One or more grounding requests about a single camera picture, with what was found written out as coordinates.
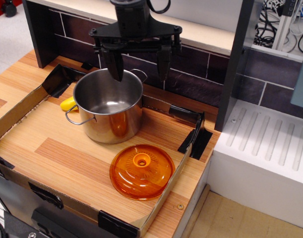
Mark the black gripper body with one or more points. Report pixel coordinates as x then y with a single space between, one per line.
136 30

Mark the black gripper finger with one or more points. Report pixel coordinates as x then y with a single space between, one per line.
114 63
164 56

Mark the stainless steel metal pot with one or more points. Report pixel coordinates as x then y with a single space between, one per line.
110 110

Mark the orange transparent pot lid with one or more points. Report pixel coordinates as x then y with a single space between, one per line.
141 172

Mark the brown cardboard fence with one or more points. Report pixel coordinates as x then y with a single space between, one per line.
56 179

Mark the light wooden shelf board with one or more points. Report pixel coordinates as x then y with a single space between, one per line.
193 34

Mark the yellow plastic banana toy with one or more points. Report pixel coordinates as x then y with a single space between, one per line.
69 105

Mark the black tape right corner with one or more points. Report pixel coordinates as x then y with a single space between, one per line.
199 137

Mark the black caster wheel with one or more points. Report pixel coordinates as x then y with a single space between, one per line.
9 9

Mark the white ribbed drain board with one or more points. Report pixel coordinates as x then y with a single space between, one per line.
258 162

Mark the black tape front corner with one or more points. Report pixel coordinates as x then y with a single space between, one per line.
117 226

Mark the dark grey shelf post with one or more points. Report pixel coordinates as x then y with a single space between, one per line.
236 65

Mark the grey aluminium frame profile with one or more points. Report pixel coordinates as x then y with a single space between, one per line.
290 9

